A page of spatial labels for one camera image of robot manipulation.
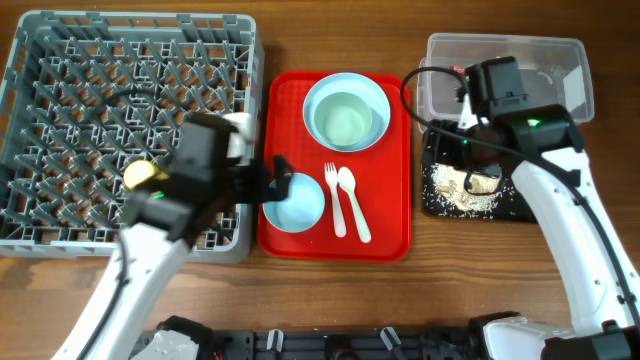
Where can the white plastic fork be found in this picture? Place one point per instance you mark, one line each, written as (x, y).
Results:
(331, 178)

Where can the yellow plastic cup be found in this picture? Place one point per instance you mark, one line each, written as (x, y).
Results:
(144, 175)

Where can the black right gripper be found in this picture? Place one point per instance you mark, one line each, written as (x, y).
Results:
(441, 145)

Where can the red plastic tray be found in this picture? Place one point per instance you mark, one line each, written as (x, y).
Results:
(382, 173)

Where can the rice and food scraps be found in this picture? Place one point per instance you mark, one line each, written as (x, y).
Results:
(463, 191)

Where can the light blue plate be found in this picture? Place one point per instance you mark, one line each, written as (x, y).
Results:
(359, 85)

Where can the green bowl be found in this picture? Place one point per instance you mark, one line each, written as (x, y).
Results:
(342, 119)

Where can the red snack wrapper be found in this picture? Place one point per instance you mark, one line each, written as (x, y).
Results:
(458, 70)

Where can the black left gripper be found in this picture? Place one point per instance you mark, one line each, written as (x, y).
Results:
(256, 190)

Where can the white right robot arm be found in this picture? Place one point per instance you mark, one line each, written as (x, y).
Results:
(540, 151)

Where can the light blue bowl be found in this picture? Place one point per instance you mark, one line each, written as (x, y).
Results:
(301, 209)

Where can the white plastic spoon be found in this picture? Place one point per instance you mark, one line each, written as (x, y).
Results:
(347, 183)

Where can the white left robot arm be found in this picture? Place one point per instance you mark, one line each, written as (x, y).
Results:
(167, 210)

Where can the clear plastic bin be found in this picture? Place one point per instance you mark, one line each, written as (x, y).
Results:
(553, 71)

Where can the grey dishwasher rack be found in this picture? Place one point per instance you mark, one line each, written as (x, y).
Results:
(85, 94)

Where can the black plastic bin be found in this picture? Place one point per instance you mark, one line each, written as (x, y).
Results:
(511, 205)

